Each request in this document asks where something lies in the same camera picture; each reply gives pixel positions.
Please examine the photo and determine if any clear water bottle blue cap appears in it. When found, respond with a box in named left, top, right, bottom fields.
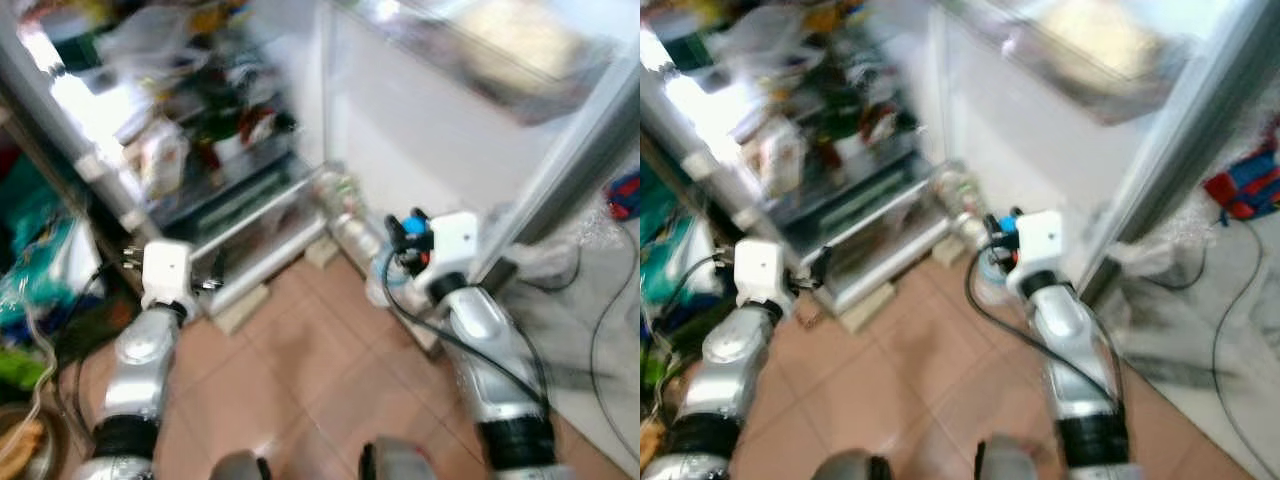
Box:
left=362, top=213, right=434, bottom=309
left=972, top=212, right=1020, bottom=306

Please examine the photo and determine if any white silver fridge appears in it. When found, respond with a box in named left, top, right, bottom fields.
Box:
left=0, top=0, right=641, bottom=316
left=640, top=0, right=1280, bottom=311

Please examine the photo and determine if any clear jar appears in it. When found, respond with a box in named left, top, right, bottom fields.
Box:
left=315, top=165, right=386, bottom=266
left=935, top=165, right=996, bottom=251

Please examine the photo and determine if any white food packet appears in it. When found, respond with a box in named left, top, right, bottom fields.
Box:
left=755, top=125, right=806, bottom=196
left=130, top=120, right=191, bottom=201

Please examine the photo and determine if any teal plastic bag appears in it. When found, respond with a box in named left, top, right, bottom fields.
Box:
left=640, top=165, right=726, bottom=306
left=0, top=150, right=101, bottom=326

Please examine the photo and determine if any red food packet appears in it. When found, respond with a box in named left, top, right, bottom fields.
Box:
left=865, top=105, right=901, bottom=146
left=240, top=105, right=281, bottom=146

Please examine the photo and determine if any bright green bag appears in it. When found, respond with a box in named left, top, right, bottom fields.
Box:
left=640, top=345, right=673, bottom=393
left=0, top=345, right=53, bottom=393

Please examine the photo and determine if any grey robot left leg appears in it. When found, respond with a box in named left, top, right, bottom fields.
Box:
left=815, top=450, right=891, bottom=480
left=210, top=450, right=271, bottom=480

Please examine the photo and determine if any grey robot leg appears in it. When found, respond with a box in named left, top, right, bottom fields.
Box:
left=815, top=450, right=891, bottom=480
left=975, top=435, right=1041, bottom=480
left=210, top=450, right=271, bottom=480
left=360, top=437, right=436, bottom=480

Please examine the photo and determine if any beige food package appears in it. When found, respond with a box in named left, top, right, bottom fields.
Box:
left=455, top=0, right=601, bottom=96
left=1040, top=0, right=1171, bottom=91

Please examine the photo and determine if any pink and blue bag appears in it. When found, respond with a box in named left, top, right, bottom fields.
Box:
left=605, top=172, right=641, bottom=223
left=1203, top=148, right=1280, bottom=223

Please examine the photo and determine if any grey robot right leg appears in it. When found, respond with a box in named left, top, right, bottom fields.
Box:
left=360, top=437, right=436, bottom=480
left=975, top=435, right=1041, bottom=480

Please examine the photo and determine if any crumpled clear plastic bag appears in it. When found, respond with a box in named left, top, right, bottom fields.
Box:
left=725, top=5, right=831, bottom=71
left=95, top=5, right=216, bottom=76

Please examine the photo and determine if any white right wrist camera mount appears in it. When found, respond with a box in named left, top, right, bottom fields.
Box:
left=418, top=211, right=481, bottom=296
left=1005, top=210, right=1064, bottom=296

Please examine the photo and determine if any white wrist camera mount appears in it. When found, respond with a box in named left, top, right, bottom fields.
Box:
left=418, top=211, right=481, bottom=296
left=140, top=240, right=198, bottom=313
left=1005, top=210, right=1064, bottom=296
left=733, top=238, right=796, bottom=311

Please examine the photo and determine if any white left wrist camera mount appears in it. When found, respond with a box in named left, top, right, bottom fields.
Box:
left=140, top=240, right=198, bottom=313
left=733, top=238, right=796, bottom=311

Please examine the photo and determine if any thin white cord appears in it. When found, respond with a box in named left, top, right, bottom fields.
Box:
left=25, top=305, right=63, bottom=421

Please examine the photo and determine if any black floor cable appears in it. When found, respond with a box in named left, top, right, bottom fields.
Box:
left=588, top=225, right=641, bottom=441
left=1210, top=218, right=1280, bottom=476

